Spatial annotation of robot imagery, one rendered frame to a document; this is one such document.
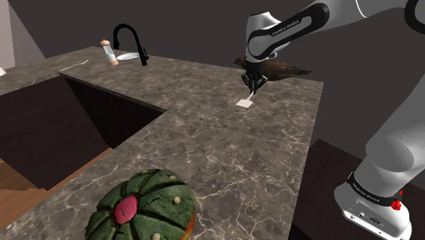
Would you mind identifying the green round cactus, pink flower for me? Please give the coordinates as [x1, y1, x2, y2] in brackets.
[83, 168, 197, 240]

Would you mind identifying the black tap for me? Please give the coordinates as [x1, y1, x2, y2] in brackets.
[112, 23, 150, 67]

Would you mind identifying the brown bird figure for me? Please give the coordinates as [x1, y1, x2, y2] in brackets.
[233, 56, 313, 83]

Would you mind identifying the white spatula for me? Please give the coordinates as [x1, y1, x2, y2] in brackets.
[235, 92, 255, 109]

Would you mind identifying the silver fork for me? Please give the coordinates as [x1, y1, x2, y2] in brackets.
[59, 59, 90, 72]

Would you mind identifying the pepper mill with clear body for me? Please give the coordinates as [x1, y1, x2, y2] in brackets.
[99, 39, 120, 67]

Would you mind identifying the white plate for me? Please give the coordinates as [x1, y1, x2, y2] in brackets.
[116, 52, 140, 62]

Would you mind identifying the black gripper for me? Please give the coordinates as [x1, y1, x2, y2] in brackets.
[240, 61, 268, 96]

